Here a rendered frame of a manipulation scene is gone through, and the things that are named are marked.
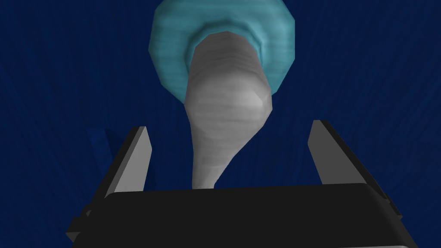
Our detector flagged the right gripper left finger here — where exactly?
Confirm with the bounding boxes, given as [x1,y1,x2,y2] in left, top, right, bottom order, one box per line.
[90,126,153,211]

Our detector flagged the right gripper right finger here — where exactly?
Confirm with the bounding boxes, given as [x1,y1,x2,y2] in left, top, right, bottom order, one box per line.
[307,119,403,219]

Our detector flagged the grey and teal door handle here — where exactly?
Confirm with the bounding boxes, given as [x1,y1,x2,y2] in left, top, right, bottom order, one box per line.
[148,0,296,190]

